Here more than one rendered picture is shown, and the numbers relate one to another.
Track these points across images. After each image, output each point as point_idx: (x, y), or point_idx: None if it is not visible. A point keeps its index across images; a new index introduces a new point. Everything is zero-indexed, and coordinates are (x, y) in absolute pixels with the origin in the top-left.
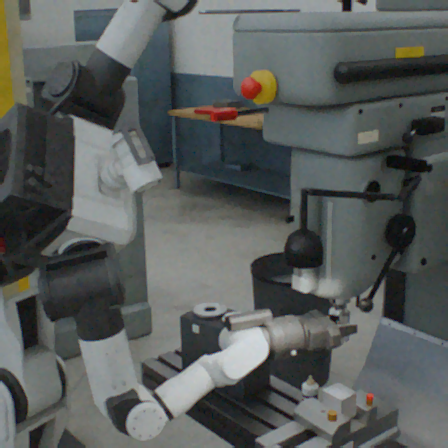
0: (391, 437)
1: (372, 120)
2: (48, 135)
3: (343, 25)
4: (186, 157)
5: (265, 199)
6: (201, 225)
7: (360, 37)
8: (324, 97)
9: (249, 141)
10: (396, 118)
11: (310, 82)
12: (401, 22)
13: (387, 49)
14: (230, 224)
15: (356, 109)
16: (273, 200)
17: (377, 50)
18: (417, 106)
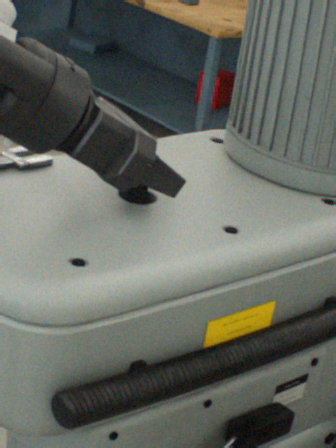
0: None
1: (139, 441)
2: None
3: (83, 315)
4: (17, 11)
5: (125, 108)
6: (6, 148)
7: (123, 326)
8: (33, 431)
9: (118, 6)
10: (195, 424)
11: (8, 403)
12: (228, 273)
13: (187, 329)
14: (54, 153)
15: (105, 433)
16: (138, 112)
17: (162, 337)
18: (246, 393)
